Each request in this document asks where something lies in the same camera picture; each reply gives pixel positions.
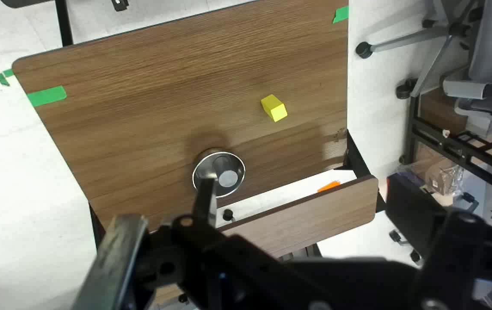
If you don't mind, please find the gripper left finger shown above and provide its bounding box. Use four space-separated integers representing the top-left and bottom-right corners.
73 214 152 310

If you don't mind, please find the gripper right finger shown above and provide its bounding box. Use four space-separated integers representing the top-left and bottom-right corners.
424 209 492 310

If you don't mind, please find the yellow wooden block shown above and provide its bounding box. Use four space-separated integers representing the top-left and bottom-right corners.
259 93 290 124

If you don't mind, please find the black metal rack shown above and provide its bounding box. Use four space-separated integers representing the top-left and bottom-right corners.
408 93 492 196

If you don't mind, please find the metal bowl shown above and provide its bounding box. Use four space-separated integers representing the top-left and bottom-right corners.
192 150 248 200

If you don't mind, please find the small orange object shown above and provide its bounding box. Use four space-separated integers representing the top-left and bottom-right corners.
317 179 345 195

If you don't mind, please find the wooden side bench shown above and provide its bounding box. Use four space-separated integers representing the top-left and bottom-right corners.
218 176 381 260

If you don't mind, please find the green tape strip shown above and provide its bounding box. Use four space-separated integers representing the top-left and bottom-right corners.
331 5 352 26
27 85 70 109
0 67 18 88

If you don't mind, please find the black stand pole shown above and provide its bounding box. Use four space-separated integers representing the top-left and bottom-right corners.
54 0 76 48

